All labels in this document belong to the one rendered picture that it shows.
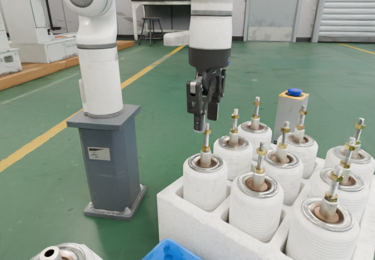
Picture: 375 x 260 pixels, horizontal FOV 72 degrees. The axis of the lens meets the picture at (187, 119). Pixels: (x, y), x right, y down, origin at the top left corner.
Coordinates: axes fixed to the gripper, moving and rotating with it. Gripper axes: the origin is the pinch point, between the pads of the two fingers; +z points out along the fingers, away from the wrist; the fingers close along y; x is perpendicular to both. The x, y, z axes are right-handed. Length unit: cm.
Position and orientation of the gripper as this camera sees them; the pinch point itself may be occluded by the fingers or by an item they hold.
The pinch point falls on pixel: (206, 119)
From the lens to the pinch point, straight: 51.5
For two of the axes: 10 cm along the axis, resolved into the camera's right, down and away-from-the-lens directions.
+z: -0.2, 9.2, 3.9
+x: -8.9, -1.9, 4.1
